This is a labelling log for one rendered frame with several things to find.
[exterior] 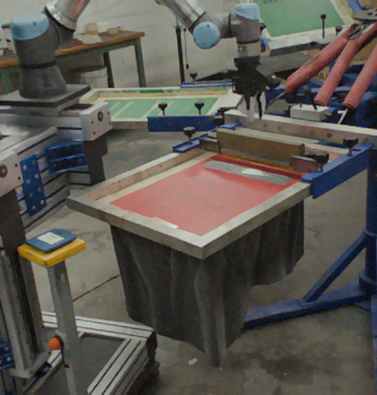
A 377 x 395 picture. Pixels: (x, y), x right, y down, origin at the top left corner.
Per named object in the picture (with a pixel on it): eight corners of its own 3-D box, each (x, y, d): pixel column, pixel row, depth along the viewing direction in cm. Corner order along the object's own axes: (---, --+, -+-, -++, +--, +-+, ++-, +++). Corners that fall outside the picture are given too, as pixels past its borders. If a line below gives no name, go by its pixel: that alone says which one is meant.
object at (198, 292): (218, 372, 181) (205, 240, 164) (120, 317, 211) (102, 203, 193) (225, 366, 183) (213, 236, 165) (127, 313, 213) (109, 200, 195)
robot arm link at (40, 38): (10, 65, 197) (-1, 18, 191) (29, 56, 209) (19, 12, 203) (46, 64, 194) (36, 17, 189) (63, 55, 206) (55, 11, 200)
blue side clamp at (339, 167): (314, 199, 184) (314, 177, 181) (300, 196, 187) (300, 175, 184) (368, 167, 203) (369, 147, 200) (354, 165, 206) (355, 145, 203)
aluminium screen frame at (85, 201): (202, 260, 154) (201, 246, 152) (67, 207, 192) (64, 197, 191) (365, 163, 203) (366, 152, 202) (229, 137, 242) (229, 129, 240)
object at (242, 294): (223, 366, 182) (211, 237, 165) (213, 361, 184) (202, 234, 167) (311, 296, 211) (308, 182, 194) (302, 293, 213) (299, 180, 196)
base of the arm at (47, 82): (9, 97, 201) (2, 65, 197) (37, 85, 214) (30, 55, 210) (50, 98, 196) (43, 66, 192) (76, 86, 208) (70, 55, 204)
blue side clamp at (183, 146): (183, 166, 221) (181, 148, 218) (173, 164, 224) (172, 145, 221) (236, 142, 240) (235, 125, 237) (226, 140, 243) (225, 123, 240)
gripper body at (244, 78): (246, 90, 209) (244, 53, 204) (266, 92, 203) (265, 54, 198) (232, 95, 204) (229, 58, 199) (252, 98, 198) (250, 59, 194)
